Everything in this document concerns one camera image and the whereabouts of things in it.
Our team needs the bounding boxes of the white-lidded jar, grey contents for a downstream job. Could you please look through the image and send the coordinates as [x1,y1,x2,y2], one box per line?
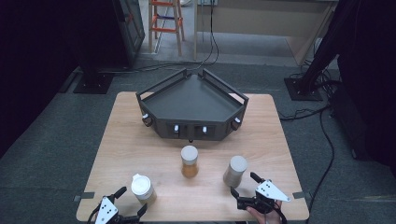
[222,155,248,189]

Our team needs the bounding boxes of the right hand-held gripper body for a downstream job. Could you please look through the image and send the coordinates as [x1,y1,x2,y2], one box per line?
[236,179,292,215]

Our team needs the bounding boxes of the grey tape strip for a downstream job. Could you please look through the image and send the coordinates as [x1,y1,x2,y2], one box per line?
[73,191,95,202]
[291,190,312,201]

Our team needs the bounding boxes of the thin black floor cable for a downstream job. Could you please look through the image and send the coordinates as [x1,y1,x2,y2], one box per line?
[277,104,336,220]

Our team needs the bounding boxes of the black stand with square base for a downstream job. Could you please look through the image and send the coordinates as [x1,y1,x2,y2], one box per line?
[73,46,115,95]

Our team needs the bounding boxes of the white-lidded jar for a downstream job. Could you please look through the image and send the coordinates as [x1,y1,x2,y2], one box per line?
[180,145,200,179]
[222,155,248,189]
[130,173,158,206]

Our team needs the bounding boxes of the person's right hand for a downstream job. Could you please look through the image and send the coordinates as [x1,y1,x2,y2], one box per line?
[245,200,286,224]

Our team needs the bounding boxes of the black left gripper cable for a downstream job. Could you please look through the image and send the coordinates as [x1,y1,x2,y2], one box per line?
[86,207,101,224]

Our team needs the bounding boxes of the black stand with cable bundle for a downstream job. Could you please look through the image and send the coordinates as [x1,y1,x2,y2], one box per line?
[283,0,354,103]

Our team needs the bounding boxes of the dark grey corner shelf rack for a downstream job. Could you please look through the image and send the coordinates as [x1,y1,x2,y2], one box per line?
[135,68,249,144]

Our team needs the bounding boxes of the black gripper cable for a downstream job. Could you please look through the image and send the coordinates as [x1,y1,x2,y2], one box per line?
[273,202,288,224]
[86,207,101,224]

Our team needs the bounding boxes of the dark leaning panel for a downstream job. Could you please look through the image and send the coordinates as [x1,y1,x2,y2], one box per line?
[111,0,147,68]

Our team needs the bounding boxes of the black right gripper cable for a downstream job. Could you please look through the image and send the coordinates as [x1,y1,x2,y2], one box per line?
[273,202,288,224]

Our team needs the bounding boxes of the light wooden desk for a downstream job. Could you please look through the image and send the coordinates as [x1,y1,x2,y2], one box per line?
[192,0,339,66]

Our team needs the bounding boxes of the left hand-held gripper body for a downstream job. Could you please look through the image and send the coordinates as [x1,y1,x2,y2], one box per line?
[92,194,140,224]

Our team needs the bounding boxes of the wooden step ladder orange brackets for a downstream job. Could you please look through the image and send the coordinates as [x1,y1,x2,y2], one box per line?
[148,0,186,57]

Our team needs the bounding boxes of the black curtain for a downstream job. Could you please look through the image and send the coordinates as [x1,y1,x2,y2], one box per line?
[0,0,118,158]
[330,0,396,178]

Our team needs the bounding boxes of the long black floor cable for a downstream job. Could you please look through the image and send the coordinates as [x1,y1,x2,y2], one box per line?
[98,0,220,75]

